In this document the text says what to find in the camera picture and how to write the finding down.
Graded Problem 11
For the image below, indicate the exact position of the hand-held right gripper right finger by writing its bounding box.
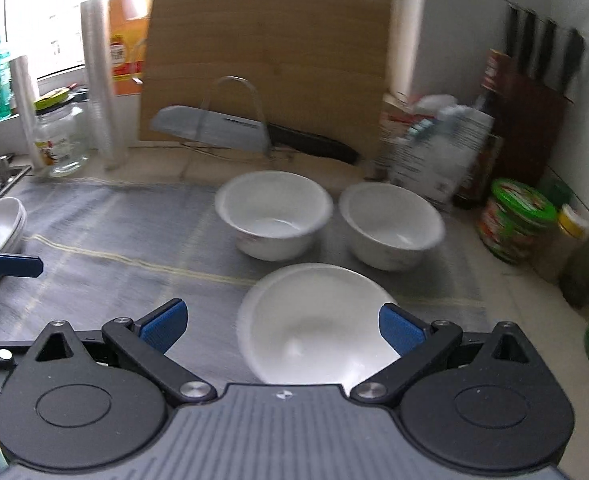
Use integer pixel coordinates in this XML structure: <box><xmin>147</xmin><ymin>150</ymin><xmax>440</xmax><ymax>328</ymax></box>
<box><xmin>349</xmin><ymin>302</ymin><xmax>533</xmax><ymax>406</ymax></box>

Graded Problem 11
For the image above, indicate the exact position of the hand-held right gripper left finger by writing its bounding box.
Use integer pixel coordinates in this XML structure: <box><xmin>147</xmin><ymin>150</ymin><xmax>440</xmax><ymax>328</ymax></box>
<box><xmin>33</xmin><ymin>298</ymin><xmax>219</xmax><ymax>406</ymax></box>

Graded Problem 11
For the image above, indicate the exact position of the white oval fruit print plate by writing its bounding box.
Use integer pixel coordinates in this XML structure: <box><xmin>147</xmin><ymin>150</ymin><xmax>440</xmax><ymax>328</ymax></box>
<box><xmin>0</xmin><ymin>217</ymin><xmax>28</xmax><ymax>296</ymax></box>

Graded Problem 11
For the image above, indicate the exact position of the white floral bowl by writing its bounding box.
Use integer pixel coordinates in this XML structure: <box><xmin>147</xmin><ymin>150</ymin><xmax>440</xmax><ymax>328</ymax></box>
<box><xmin>214</xmin><ymin>170</ymin><xmax>334</xmax><ymax>262</ymax></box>
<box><xmin>236</xmin><ymin>262</ymin><xmax>401</xmax><ymax>387</ymax></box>
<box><xmin>339</xmin><ymin>182</ymin><xmax>446</xmax><ymax>272</ymax></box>

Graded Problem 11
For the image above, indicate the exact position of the stainless steel sink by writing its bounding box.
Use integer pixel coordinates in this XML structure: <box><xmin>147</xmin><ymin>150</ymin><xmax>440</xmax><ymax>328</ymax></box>
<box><xmin>0</xmin><ymin>152</ymin><xmax>33</xmax><ymax>197</ymax></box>

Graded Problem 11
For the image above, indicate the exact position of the grey checked table mat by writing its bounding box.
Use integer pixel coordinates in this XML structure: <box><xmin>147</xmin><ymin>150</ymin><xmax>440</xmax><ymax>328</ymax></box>
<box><xmin>0</xmin><ymin>179</ymin><xmax>486</xmax><ymax>392</ymax></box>

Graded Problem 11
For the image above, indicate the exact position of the glass jar yellow green lid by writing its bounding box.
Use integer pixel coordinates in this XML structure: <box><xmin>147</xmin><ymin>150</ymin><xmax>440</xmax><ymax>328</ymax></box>
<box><xmin>33</xmin><ymin>88</ymin><xmax>90</xmax><ymax>177</ymax></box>

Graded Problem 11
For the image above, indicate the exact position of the green lid red label jar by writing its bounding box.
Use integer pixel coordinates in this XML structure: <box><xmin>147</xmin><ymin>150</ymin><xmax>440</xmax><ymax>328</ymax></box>
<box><xmin>479</xmin><ymin>178</ymin><xmax>558</xmax><ymax>266</ymax></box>

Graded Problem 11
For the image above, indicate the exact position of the dark sauce bottle red label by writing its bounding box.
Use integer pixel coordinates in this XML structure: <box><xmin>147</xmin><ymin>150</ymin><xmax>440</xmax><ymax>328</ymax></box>
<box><xmin>453</xmin><ymin>49</ymin><xmax>506</xmax><ymax>211</ymax></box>

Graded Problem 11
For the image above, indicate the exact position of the white green printed bag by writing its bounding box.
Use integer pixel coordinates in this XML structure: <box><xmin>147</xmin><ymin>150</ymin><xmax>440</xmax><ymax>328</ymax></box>
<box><xmin>388</xmin><ymin>104</ymin><xmax>495</xmax><ymax>206</ymax></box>

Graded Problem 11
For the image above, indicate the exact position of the white red printed bag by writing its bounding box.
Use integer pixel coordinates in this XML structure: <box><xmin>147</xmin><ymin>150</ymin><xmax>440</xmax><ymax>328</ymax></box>
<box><xmin>376</xmin><ymin>93</ymin><xmax>426</xmax><ymax>181</ymax></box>

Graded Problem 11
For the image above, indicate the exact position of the dark wooden knife block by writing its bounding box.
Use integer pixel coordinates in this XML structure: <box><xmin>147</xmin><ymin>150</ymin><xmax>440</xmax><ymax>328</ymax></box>
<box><xmin>494</xmin><ymin>67</ymin><xmax>571</xmax><ymax>191</ymax></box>

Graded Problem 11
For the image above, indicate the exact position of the orange juice bottle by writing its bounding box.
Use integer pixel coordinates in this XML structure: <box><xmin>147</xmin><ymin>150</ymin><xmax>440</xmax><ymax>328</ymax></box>
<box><xmin>108</xmin><ymin>0</ymin><xmax>152</xmax><ymax>96</ymax></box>

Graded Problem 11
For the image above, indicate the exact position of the bamboo cutting board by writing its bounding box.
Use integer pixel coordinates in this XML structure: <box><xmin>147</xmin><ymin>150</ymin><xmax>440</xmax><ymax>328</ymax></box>
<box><xmin>139</xmin><ymin>0</ymin><xmax>394</xmax><ymax>162</ymax></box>

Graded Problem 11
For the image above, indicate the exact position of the black handled cleaver knife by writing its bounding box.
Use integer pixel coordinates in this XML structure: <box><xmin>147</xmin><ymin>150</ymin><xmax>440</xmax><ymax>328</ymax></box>
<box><xmin>151</xmin><ymin>104</ymin><xmax>360</xmax><ymax>165</ymax></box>

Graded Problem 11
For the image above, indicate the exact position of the steel wire rack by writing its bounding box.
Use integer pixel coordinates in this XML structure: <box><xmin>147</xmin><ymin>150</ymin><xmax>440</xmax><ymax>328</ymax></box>
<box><xmin>178</xmin><ymin>75</ymin><xmax>296</xmax><ymax>164</ymax></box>

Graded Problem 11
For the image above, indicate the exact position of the black handled kitchen knife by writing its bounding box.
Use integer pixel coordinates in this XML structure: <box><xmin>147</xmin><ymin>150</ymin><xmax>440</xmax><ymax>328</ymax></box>
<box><xmin>563</xmin><ymin>29</ymin><xmax>587</xmax><ymax>100</ymax></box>
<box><xmin>521</xmin><ymin>9</ymin><xmax>541</xmax><ymax>81</ymax></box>
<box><xmin>541</xmin><ymin>19</ymin><xmax>561</xmax><ymax>89</ymax></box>
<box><xmin>505</xmin><ymin>4</ymin><xmax>524</xmax><ymax>59</ymax></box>

